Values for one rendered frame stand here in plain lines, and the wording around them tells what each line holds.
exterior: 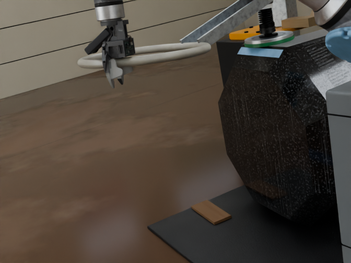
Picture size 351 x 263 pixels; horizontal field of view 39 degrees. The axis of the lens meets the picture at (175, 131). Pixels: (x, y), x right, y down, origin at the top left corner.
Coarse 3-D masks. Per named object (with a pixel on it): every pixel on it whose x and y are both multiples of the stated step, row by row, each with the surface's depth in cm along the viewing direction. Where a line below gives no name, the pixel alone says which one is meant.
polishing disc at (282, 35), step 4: (280, 32) 221; (284, 32) 219; (288, 32) 216; (292, 32) 214; (256, 36) 225; (276, 36) 213; (280, 36) 210; (284, 36) 209; (288, 36) 211; (244, 40) 219; (248, 40) 217; (252, 40) 215; (256, 40) 212; (260, 40) 210; (264, 40) 209; (268, 40) 208; (272, 40) 208; (276, 40) 208
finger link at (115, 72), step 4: (112, 60) 158; (112, 64) 158; (112, 68) 158; (116, 68) 158; (120, 68) 157; (112, 72) 158; (116, 72) 158; (120, 72) 157; (108, 76) 158; (112, 76) 159; (116, 76) 158; (108, 80) 160; (112, 80) 160; (112, 84) 160
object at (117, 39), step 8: (104, 24) 155; (112, 24) 154; (120, 24) 154; (112, 32) 157; (120, 32) 155; (104, 40) 158; (112, 40) 158; (120, 40) 155; (128, 40) 158; (104, 48) 158; (112, 48) 157; (120, 48) 157; (128, 48) 157; (112, 56) 158; (120, 56) 156
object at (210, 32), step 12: (240, 0) 213; (252, 0) 217; (264, 0) 206; (228, 12) 209; (240, 12) 199; (252, 12) 203; (204, 24) 203; (216, 24) 206; (228, 24) 196; (192, 36) 200; (204, 36) 190; (216, 36) 193
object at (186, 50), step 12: (144, 48) 203; (156, 48) 202; (168, 48) 201; (180, 48) 198; (192, 48) 166; (204, 48) 170; (84, 60) 170; (96, 60) 164; (120, 60) 159; (132, 60) 158; (144, 60) 158; (156, 60) 159; (168, 60) 160
